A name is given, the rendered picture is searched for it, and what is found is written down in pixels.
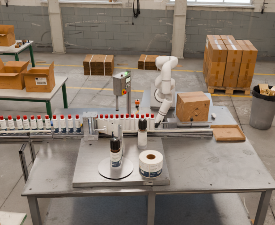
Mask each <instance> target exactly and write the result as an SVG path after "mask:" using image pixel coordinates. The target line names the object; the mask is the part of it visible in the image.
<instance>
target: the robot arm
mask: <svg viewBox="0 0 275 225"><path fill-rule="evenodd" d="M177 64H178V59H177V58H176V57H174V56H159V57H157V58H156V60H155V65H156V67H157V68H158V69H160V71H161V74H160V75H159V76H158V77H157V78H156V80H155V82H154V85H155V87H156V88H158V89H157V91H156V93H155V96H156V99H157V100H158V101H160V102H163V103H162V105H161V107H160V110H159V113H158V115H157V117H156V124H155V128H158V126H159V124H161V123H162V121H163V118H164V116H165V115H166V114H167V112H168V110H169V108H170V107H171V106H172V104H173V95H172V92H171V90H172V89H174V87H175V85H176V81H175V80H174V79H172V78H171V69H173V68H175V67H176V66H177Z"/></svg>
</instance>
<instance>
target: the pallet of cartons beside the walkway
mask: <svg viewBox="0 0 275 225"><path fill-rule="evenodd" d="M257 54H258V50H257V49H256V48H255V47H254V46H253V44H252V43H251V42H250V41H249V40H235V39H234V37H233V36H232V35H220V36H219V35H207V37H206V46H205V51H204V60H203V76H204V80H205V83H206V86H207V89H208V93H210V94H214V89H218V90H224V92H225V94H226V95H232V94H233V91H234V90H242V91H243V93H244V95H250V86H251V83H252V78H253V75H254V69H255V64H256V58H257Z"/></svg>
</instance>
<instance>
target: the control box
mask: <svg viewBox="0 0 275 225"><path fill-rule="evenodd" d="M121 74H123V77H120V76H121ZM130 75H131V74H129V73H128V74H127V75H125V72H121V73H119V74H117V75H115V76H113V94H114V95H117V96H123V95H124V93H123V91H127V93H128V92H129V91H130V90H131V86H129V87H127V88H125V85H126V84H128V83H130V82H131V81H129V82H128V83H126V77H128V76H130Z"/></svg>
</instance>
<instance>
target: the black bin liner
mask: <svg viewBox="0 0 275 225"><path fill-rule="evenodd" d="M272 88H273V86H269V85H268V89H272ZM252 95H253V96H255V97H256V98H259V99H264V100H267V101H272V102H275V96H266V95H262V94H260V87H259V85H257V86H254V87H253V90H252Z"/></svg>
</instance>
